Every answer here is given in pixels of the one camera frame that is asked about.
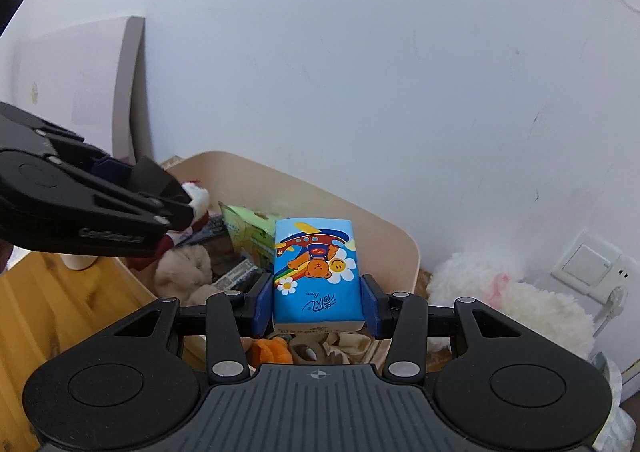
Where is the beige storage bin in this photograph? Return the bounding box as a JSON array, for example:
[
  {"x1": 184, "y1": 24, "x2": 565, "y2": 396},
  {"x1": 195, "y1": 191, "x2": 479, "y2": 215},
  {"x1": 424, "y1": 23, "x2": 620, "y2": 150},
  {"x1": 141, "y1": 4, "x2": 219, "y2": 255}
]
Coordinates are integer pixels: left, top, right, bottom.
[{"x1": 115, "y1": 150, "x2": 422, "y2": 375}]

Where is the black yellow snack bar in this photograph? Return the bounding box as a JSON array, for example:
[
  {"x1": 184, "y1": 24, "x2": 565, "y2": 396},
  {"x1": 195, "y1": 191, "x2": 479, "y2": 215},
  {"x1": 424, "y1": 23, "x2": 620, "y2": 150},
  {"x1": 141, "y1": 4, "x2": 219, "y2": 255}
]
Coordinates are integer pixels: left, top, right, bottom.
[{"x1": 212, "y1": 259, "x2": 261, "y2": 290}]

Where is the pale board with grey edge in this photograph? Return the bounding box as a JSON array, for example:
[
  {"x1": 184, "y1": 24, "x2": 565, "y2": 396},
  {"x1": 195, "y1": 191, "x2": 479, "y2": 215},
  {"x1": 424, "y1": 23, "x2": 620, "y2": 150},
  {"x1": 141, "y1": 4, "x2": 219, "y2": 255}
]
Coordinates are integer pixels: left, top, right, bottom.
[{"x1": 10, "y1": 16, "x2": 153, "y2": 167}]

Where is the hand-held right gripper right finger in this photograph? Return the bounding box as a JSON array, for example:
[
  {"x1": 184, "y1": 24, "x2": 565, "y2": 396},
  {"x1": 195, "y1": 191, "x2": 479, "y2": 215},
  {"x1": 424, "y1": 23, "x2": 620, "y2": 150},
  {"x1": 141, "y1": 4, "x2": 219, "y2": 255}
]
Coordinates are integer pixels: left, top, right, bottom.
[{"x1": 361, "y1": 274, "x2": 526, "y2": 378}]

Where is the wall socket with plug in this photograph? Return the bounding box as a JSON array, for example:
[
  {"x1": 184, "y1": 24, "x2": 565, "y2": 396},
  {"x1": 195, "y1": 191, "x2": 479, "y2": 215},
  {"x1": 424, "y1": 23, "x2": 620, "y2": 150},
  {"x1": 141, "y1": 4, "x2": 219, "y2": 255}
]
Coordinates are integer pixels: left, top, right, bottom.
[{"x1": 550, "y1": 229, "x2": 613, "y2": 293}]

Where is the green snack packet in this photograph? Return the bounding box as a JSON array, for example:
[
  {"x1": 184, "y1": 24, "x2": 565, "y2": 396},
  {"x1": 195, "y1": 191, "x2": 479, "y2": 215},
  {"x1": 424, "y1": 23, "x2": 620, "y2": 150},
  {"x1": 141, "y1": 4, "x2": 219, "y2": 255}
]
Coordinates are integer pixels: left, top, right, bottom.
[{"x1": 218, "y1": 202, "x2": 278, "y2": 273}]

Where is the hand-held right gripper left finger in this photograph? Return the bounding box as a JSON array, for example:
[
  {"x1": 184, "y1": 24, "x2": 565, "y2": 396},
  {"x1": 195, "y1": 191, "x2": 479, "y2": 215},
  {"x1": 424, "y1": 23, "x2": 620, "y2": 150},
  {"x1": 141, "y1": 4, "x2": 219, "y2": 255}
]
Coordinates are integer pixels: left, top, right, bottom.
[{"x1": 112, "y1": 273, "x2": 275, "y2": 379}]

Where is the blue tissue pack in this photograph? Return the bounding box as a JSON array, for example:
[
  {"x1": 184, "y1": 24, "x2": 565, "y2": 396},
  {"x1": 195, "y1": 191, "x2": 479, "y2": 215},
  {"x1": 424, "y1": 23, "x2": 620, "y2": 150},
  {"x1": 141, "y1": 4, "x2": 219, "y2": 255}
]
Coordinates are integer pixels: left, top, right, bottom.
[{"x1": 272, "y1": 217, "x2": 365, "y2": 333}]

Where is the beige claw clip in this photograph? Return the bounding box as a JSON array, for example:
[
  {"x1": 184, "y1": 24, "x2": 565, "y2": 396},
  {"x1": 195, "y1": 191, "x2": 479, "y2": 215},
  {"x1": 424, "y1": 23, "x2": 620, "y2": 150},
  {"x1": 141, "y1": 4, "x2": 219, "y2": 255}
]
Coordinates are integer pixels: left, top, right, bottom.
[{"x1": 287, "y1": 334, "x2": 346, "y2": 367}]

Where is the white red plush toy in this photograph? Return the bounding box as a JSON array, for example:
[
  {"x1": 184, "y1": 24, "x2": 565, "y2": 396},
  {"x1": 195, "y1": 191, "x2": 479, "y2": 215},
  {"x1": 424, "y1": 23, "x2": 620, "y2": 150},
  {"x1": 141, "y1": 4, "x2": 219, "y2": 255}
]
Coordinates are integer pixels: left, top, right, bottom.
[{"x1": 127, "y1": 180, "x2": 211, "y2": 273}]

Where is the white wall socket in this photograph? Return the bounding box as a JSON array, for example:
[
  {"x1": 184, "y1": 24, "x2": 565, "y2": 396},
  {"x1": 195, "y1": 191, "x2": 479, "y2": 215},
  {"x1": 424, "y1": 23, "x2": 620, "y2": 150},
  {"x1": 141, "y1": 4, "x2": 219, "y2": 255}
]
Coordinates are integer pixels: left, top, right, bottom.
[{"x1": 595, "y1": 252, "x2": 633, "y2": 305}]

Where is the wooden desk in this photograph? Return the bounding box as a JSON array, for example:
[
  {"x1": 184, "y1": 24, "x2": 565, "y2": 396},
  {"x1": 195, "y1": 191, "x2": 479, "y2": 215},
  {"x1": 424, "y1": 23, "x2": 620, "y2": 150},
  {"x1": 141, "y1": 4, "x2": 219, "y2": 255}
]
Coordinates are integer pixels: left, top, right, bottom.
[{"x1": 0, "y1": 252, "x2": 161, "y2": 452}]

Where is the white plush dog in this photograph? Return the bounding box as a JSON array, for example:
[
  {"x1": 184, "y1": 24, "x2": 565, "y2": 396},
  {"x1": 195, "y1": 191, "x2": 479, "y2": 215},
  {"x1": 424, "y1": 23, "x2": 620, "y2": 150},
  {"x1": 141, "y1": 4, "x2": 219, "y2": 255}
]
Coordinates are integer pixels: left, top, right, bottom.
[{"x1": 425, "y1": 250, "x2": 596, "y2": 363}]

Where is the white bottle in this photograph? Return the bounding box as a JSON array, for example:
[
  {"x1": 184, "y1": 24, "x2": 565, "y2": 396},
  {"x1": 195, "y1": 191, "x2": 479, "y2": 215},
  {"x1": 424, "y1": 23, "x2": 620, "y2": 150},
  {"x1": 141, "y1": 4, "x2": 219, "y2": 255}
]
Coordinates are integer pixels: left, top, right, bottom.
[{"x1": 60, "y1": 254, "x2": 98, "y2": 271}]

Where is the white plug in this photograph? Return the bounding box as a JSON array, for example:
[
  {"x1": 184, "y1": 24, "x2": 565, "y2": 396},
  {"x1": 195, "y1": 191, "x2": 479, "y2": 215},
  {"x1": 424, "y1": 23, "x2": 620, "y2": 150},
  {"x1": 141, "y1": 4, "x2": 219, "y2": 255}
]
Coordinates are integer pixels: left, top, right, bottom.
[{"x1": 594, "y1": 286, "x2": 628, "y2": 333}]

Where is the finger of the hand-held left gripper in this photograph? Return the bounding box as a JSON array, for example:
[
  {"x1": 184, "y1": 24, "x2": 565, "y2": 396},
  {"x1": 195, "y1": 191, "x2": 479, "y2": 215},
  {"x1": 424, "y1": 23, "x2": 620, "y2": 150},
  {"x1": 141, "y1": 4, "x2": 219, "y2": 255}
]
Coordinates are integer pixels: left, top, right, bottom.
[
  {"x1": 50, "y1": 159, "x2": 195, "y2": 233},
  {"x1": 0, "y1": 102, "x2": 182, "y2": 199}
]

